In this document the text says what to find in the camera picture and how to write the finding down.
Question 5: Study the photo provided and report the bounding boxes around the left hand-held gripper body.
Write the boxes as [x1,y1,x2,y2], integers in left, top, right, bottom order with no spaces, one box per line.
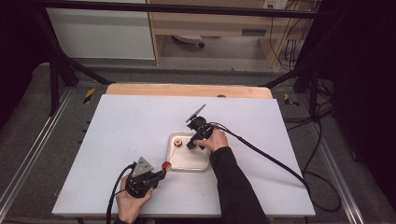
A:
[125,156,160,199]

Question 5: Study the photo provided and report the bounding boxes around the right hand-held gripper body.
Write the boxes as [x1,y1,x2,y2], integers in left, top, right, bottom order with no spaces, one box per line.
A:
[185,104,217,147]

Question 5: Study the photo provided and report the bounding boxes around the white square tray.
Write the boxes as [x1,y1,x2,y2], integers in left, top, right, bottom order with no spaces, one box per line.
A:
[167,132,211,172]

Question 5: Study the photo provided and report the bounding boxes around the person's right hand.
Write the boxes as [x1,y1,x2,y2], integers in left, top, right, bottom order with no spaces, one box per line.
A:
[192,128,230,154]

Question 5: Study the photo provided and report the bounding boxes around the person's left hand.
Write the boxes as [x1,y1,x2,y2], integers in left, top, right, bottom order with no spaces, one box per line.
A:
[115,175,154,224]

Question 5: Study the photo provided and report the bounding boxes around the light wooden table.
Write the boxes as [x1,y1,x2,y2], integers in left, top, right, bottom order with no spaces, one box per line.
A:
[105,82,275,100]

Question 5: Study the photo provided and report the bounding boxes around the white chair base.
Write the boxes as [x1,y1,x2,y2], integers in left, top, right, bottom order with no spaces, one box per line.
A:
[172,34,206,49]

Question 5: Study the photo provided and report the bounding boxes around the light wooden desk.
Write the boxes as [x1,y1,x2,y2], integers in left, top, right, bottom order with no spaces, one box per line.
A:
[146,0,316,69]

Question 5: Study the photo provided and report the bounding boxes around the white cabinet panel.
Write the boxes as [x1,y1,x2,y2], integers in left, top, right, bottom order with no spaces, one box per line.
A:
[45,0,156,61]

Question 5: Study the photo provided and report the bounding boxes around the white power strip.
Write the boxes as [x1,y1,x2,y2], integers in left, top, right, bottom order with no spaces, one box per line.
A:
[262,0,290,10]

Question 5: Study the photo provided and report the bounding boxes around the left hand-held gripper cable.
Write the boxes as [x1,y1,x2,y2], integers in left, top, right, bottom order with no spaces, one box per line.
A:
[106,161,138,224]

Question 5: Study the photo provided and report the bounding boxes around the hand-held gripper cable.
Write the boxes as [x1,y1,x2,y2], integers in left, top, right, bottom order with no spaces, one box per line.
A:
[206,121,342,214]
[106,161,138,224]

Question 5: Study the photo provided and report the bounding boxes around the right hand-held gripper cable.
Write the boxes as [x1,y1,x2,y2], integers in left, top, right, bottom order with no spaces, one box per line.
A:
[206,121,342,214]

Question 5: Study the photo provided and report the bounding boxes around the aluminium floor rail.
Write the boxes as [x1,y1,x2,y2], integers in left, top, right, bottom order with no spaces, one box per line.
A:
[0,88,75,206]
[306,123,366,224]

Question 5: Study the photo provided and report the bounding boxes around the bundle of black floor cables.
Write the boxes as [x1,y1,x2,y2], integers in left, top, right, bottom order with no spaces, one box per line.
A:
[282,77,336,133]

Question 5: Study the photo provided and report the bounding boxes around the hanging black desk cables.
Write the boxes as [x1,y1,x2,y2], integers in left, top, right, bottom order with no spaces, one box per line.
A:
[268,0,316,72]

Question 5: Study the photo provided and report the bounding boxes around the black metal frame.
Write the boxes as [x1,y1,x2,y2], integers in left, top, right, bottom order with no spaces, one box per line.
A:
[31,0,332,117]

